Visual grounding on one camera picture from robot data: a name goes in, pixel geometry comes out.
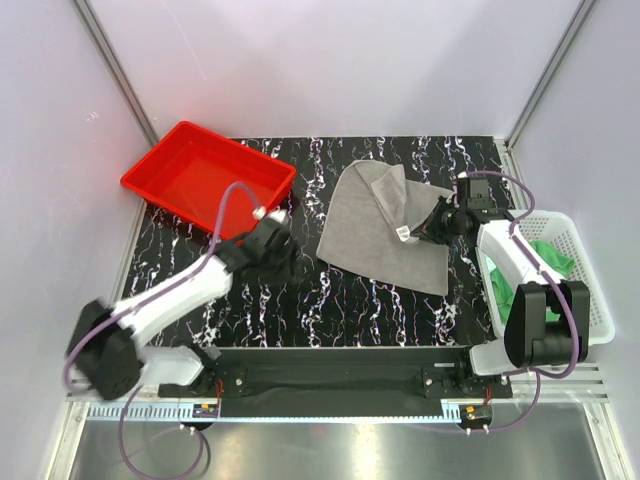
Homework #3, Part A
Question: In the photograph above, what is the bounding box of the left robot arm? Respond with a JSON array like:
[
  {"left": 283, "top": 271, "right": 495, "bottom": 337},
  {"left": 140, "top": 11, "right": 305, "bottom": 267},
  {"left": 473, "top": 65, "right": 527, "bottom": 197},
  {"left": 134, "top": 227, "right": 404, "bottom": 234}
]
[{"left": 65, "top": 218, "right": 299, "bottom": 401}]

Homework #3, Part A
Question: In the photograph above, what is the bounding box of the white perforated basket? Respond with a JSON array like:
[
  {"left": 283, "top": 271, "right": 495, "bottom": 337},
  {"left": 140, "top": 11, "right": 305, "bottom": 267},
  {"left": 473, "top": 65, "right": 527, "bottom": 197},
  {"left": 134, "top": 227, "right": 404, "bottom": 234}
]
[{"left": 476, "top": 210, "right": 615, "bottom": 346}]

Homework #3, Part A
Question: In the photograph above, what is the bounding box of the green towel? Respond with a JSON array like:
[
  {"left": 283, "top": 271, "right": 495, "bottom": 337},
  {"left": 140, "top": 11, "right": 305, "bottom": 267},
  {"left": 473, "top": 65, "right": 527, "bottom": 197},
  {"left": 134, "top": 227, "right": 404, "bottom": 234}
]
[{"left": 487, "top": 240, "right": 576, "bottom": 325}]

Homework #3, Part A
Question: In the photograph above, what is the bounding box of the red plastic tray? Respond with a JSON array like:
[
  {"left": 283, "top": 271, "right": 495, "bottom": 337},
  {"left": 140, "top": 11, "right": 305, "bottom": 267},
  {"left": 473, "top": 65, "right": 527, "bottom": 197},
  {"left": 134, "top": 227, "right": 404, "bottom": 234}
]
[{"left": 120, "top": 121, "right": 296, "bottom": 232}]

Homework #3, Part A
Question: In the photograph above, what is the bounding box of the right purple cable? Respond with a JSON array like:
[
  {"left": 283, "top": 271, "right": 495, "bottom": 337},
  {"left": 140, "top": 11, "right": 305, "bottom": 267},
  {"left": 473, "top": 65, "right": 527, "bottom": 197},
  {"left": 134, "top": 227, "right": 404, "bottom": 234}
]
[{"left": 459, "top": 170, "right": 584, "bottom": 431}]

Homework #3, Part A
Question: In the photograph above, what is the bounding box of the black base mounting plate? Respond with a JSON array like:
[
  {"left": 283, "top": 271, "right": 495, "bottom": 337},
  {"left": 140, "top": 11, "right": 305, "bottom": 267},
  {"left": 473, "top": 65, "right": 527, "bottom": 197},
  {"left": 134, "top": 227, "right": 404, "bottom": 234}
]
[{"left": 99, "top": 344, "right": 516, "bottom": 419}]

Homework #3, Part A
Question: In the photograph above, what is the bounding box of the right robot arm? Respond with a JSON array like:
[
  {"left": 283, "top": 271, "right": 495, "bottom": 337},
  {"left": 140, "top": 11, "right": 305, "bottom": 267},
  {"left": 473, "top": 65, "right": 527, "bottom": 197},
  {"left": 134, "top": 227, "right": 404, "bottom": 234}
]
[{"left": 412, "top": 171, "right": 590, "bottom": 397}]

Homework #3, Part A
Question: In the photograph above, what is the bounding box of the connector board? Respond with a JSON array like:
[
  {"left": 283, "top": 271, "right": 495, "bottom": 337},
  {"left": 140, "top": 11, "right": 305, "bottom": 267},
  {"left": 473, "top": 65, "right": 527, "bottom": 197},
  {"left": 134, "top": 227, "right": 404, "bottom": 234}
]
[
  {"left": 461, "top": 404, "right": 493, "bottom": 423},
  {"left": 191, "top": 401, "right": 220, "bottom": 420}
]

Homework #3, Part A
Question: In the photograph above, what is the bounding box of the right connector board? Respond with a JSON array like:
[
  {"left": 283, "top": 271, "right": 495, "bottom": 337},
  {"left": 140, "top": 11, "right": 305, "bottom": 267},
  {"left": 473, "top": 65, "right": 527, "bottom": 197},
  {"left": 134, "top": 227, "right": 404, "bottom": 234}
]
[{"left": 461, "top": 404, "right": 493, "bottom": 423}]

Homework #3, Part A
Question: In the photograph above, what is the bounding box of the grey towel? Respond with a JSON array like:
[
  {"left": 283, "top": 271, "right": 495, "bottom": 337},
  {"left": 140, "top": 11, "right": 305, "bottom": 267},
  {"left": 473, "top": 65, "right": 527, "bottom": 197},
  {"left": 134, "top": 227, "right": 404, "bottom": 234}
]
[{"left": 316, "top": 160, "right": 452, "bottom": 296}]

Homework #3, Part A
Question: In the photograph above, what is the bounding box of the left connector board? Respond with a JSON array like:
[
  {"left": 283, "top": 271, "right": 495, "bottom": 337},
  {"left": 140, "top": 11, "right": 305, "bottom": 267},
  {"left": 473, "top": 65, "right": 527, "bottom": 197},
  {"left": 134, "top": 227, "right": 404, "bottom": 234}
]
[{"left": 191, "top": 401, "right": 220, "bottom": 420}]

